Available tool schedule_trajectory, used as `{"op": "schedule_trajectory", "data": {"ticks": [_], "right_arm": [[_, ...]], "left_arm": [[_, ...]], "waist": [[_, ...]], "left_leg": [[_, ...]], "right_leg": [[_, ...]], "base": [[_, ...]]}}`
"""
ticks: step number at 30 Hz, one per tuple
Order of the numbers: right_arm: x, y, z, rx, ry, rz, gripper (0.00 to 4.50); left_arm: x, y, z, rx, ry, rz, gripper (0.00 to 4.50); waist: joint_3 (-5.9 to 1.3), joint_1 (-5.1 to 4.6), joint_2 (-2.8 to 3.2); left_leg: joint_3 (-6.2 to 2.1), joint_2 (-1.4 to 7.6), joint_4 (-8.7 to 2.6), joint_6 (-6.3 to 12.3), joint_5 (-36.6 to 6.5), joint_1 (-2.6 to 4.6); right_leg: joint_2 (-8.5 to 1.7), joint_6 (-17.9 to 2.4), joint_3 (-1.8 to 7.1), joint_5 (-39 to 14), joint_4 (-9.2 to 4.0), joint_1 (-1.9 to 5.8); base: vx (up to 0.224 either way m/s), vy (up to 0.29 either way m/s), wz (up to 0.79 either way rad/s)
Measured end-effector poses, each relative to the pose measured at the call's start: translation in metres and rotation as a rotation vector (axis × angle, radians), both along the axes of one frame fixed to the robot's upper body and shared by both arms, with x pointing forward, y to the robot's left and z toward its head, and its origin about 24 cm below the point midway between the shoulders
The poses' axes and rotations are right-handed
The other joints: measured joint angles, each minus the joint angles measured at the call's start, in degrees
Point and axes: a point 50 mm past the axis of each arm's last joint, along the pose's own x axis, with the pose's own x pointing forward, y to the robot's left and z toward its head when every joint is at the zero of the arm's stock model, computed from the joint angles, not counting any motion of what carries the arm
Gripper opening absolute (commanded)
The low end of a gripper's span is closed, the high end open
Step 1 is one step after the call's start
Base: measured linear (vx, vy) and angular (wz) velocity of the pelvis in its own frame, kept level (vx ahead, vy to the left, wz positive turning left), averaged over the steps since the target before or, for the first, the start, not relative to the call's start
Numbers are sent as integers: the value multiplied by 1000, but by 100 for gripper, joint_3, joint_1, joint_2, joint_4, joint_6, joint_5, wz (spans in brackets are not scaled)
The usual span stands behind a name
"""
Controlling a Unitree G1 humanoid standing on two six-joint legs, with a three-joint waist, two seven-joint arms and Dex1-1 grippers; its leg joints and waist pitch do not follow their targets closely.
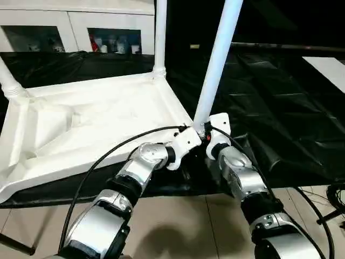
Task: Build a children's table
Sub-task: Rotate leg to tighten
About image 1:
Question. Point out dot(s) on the white plastic table leg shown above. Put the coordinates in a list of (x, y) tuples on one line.
[(161, 40), (8, 78), (215, 67)]

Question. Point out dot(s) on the white plastic table top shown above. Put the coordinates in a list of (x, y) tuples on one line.
[(107, 108)]

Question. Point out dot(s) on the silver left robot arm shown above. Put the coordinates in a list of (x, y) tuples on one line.
[(140, 164)]

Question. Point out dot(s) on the black plastic table mat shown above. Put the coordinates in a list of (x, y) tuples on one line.
[(269, 108)]

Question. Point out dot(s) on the small tan label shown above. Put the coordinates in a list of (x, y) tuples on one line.
[(194, 46)]

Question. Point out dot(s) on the small white cup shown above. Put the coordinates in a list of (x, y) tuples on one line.
[(122, 48), (134, 50), (103, 49)]

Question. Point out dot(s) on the long dark metal rod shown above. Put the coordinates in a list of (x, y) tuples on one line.
[(283, 47)]

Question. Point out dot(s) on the white flat board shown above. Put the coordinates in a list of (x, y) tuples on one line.
[(327, 71)]

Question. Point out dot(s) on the large black backdrop sheet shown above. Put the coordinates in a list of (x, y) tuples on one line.
[(283, 19)]

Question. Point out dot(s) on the red cabinet item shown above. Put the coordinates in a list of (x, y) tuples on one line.
[(93, 44)]

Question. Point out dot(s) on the white glass-door cabinet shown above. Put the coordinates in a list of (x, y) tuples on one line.
[(40, 13)]

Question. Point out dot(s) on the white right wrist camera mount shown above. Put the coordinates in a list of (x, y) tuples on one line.
[(221, 124)]

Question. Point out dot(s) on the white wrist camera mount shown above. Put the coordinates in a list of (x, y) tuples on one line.
[(221, 124), (186, 140)]

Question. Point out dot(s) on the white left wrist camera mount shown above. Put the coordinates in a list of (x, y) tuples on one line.
[(186, 140)]

